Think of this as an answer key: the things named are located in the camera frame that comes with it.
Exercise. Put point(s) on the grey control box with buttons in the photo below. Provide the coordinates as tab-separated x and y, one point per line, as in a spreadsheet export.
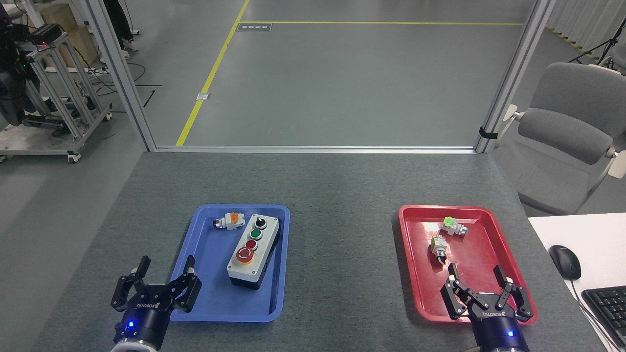
253	252

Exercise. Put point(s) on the black tripod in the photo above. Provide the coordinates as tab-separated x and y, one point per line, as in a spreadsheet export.
606	46

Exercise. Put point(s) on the silver aluminium post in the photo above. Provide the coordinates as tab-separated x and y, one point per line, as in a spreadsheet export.
513	78
122	78

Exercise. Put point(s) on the aluminium frame cart on wheels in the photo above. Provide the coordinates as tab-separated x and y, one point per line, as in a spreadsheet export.
63	98

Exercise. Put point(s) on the black knob selector switch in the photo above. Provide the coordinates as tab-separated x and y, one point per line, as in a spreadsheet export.
438	248

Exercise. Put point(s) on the metal floor outlet plate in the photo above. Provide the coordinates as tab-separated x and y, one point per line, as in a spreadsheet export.
203	96

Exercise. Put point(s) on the person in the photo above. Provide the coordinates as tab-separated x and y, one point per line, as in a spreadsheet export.
120	24

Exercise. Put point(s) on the black computer mouse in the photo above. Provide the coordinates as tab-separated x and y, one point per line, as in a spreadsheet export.
565	261

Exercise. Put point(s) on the red plastic tray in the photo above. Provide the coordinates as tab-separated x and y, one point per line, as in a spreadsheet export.
477	254

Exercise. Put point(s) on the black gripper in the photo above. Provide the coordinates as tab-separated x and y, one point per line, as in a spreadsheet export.
146	322
496	327

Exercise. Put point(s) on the dark floor label sign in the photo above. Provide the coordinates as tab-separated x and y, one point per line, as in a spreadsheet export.
254	27

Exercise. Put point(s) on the wooden crate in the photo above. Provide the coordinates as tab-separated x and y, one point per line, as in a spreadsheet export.
73	34

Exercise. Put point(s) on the black machine on cart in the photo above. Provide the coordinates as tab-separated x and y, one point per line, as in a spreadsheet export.
12	93

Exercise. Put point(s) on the grey office chair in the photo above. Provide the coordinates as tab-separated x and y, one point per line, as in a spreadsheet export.
567	137

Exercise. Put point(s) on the blue plastic tray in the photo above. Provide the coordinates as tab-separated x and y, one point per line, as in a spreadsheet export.
215	293

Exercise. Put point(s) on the orange-backed red push button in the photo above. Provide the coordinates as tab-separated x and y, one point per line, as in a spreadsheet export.
230	221

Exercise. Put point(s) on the white desk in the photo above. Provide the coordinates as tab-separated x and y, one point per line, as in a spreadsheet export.
587	234

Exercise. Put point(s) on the black keyboard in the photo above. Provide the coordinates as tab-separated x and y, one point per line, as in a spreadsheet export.
609	310

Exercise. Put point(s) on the silver aluminium cross rail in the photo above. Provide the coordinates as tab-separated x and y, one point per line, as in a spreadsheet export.
318	149

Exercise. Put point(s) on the green-backed push button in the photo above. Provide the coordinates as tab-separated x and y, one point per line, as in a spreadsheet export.
452	227

